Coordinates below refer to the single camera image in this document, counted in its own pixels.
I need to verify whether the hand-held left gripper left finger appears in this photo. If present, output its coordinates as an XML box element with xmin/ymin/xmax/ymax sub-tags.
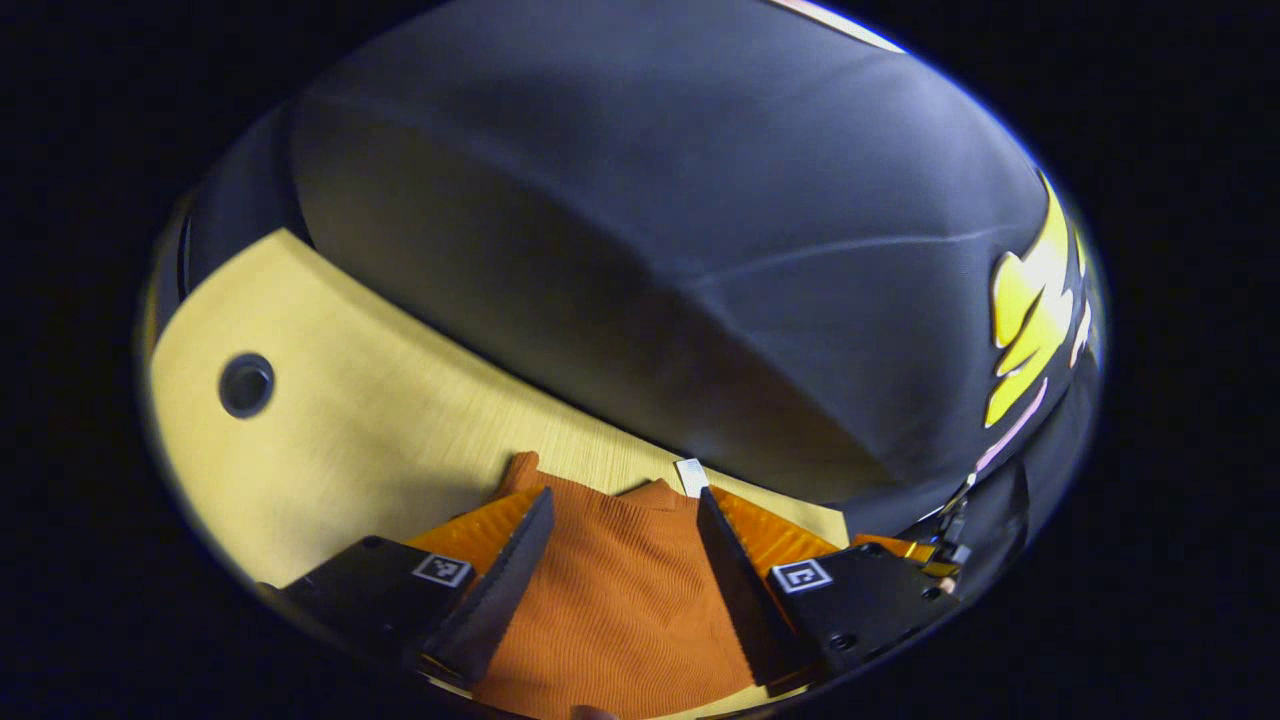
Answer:
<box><xmin>255</xmin><ymin>487</ymin><xmax>556</xmax><ymax>691</ymax></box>

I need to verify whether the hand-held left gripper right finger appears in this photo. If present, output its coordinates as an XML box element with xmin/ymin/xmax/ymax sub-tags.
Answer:
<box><xmin>697</xmin><ymin>485</ymin><xmax>961</xmax><ymax>699</ymax></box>

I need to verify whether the orange ribbed shirt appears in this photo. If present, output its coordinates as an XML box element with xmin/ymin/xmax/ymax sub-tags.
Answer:
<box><xmin>470</xmin><ymin>450</ymin><xmax>756</xmax><ymax>720</ymax></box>

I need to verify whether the round black table hole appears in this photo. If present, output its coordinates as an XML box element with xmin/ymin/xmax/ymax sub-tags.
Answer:
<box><xmin>218</xmin><ymin>352</ymin><xmax>276</xmax><ymax>420</ymax></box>

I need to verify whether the black backdrop cloth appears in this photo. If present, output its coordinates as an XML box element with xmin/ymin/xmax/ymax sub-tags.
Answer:
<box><xmin>140</xmin><ymin>0</ymin><xmax>1106</xmax><ymax>601</ymax></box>

